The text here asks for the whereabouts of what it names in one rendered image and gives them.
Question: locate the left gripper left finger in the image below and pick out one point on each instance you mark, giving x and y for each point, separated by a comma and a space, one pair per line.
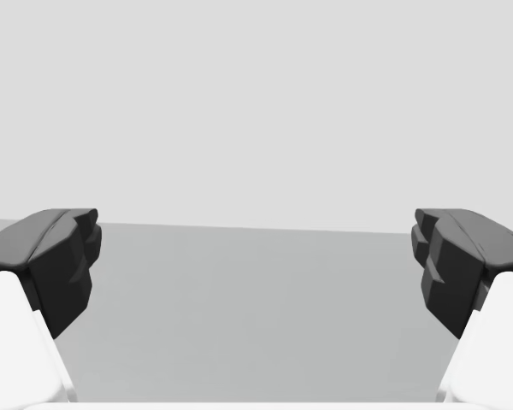
47, 277

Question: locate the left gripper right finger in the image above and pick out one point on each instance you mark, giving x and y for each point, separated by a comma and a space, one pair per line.
461, 277

